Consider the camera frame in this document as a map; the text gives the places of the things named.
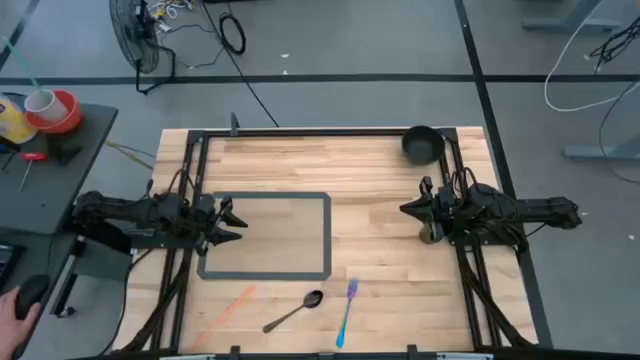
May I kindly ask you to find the green straw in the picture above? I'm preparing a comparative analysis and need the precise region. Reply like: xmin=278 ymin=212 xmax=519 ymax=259
xmin=1 ymin=34 xmax=45 ymax=94

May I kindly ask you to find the white and yellow wire bundle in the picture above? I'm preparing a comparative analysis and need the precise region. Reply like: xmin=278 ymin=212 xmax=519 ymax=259
xmin=147 ymin=0 xmax=199 ymax=24

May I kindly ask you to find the orange translucent stick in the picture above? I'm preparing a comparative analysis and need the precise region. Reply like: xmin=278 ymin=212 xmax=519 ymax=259
xmin=192 ymin=284 xmax=257 ymax=351

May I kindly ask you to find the black aluminium table frame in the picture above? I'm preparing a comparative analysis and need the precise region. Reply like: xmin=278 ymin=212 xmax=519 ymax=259
xmin=117 ymin=127 xmax=539 ymax=354

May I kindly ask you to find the grey desk leg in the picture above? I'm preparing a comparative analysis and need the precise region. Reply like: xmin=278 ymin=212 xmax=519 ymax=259
xmin=561 ymin=132 xmax=640 ymax=162
xmin=521 ymin=0 xmax=624 ymax=32

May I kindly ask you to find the thin black floor cable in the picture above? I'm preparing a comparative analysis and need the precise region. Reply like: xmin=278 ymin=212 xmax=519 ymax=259
xmin=597 ymin=79 xmax=640 ymax=186

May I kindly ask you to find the small black stand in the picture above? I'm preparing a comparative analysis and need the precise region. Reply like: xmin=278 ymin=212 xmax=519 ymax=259
xmin=47 ymin=135 xmax=84 ymax=166

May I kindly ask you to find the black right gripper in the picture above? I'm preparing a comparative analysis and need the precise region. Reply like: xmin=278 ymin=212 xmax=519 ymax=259
xmin=399 ymin=184 xmax=459 ymax=245

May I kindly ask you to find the white floor cable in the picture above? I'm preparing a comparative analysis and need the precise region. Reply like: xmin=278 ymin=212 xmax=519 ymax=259
xmin=543 ymin=0 xmax=640 ymax=114

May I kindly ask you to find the yellow container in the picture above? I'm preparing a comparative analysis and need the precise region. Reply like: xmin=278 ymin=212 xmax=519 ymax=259
xmin=0 ymin=93 xmax=39 ymax=145

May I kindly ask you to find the long black floor cable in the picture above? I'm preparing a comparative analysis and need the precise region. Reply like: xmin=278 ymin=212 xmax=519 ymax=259
xmin=201 ymin=0 xmax=280 ymax=128

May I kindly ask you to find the black floor fan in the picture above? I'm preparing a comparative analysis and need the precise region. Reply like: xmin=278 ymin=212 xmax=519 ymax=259
xmin=109 ymin=0 xmax=177 ymax=95

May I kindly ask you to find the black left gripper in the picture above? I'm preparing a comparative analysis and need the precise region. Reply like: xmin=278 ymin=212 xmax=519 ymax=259
xmin=192 ymin=193 xmax=249 ymax=256

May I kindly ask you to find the red bowl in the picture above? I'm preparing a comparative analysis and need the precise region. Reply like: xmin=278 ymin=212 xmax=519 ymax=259
xmin=24 ymin=88 xmax=83 ymax=135

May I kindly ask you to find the red-handled screwdriver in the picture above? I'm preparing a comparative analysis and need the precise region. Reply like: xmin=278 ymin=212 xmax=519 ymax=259
xmin=18 ymin=152 xmax=49 ymax=194

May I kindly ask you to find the white paper cup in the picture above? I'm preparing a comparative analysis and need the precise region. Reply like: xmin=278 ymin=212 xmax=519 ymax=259
xmin=23 ymin=88 xmax=69 ymax=125

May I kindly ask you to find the dark grey low desk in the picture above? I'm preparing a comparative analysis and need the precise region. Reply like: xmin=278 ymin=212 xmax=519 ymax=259
xmin=0 ymin=227 xmax=76 ymax=360

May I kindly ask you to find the coiled black cable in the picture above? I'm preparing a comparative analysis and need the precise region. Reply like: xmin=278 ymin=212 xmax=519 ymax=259
xmin=218 ymin=12 xmax=247 ymax=56

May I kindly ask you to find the tangled black cable bundle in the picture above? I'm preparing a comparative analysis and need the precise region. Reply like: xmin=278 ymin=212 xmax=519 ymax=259
xmin=589 ymin=17 xmax=640 ymax=64

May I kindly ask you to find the iridescent blue purple fork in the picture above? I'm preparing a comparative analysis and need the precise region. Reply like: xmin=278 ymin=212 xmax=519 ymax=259
xmin=335 ymin=278 xmax=360 ymax=350

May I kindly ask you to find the person's hand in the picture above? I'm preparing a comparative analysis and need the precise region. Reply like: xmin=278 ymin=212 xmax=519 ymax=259
xmin=0 ymin=287 xmax=42 ymax=360

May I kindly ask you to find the yellow floor cable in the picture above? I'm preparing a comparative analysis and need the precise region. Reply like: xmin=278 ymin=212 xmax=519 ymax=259
xmin=103 ymin=139 xmax=157 ymax=171

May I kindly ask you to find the black keyboard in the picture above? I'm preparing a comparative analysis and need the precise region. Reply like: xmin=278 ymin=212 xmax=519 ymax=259
xmin=0 ymin=243 xmax=24 ymax=291

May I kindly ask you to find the black computer mouse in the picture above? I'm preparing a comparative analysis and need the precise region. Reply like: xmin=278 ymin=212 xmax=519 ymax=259
xmin=14 ymin=273 xmax=51 ymax=321

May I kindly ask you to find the black round bowl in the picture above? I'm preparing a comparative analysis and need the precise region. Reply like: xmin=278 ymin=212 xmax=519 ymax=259
xmin=401 ymin=125 xmax=446 ymax=167

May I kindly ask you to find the black spoon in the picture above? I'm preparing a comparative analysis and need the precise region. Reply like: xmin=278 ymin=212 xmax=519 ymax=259
xmin=262 ymin=289 xmax=325 ymax=335

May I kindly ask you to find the dark grey side desk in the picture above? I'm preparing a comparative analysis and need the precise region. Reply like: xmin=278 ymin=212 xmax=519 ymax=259
xmin=0 ymin=92 xmax=120 ymax=236

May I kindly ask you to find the clear placemat with grey border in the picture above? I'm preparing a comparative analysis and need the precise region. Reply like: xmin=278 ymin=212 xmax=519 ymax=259
xmin=197 ymin=191 xmax=333 ymax=281

